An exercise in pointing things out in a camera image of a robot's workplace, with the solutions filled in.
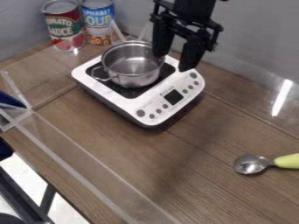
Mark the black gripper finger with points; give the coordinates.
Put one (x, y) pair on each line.
(163, 37)
(192, 53)

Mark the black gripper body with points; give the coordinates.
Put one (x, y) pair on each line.
(189, 16)

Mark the white and black stove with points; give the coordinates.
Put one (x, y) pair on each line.
(149, 105)

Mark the spoon with yellow handle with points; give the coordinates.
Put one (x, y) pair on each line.
(251, 164)

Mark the clear acrylic barrier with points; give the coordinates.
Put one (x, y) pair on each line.
(112, 168)

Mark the tomato sauce can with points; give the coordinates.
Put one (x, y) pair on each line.
(61, 14)

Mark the alphabet soup can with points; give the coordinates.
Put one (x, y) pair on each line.
(97, 15)

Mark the black metal table frame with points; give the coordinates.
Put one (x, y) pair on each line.
(31, 213)

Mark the silver metal pot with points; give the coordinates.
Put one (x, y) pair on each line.
(129, 65)

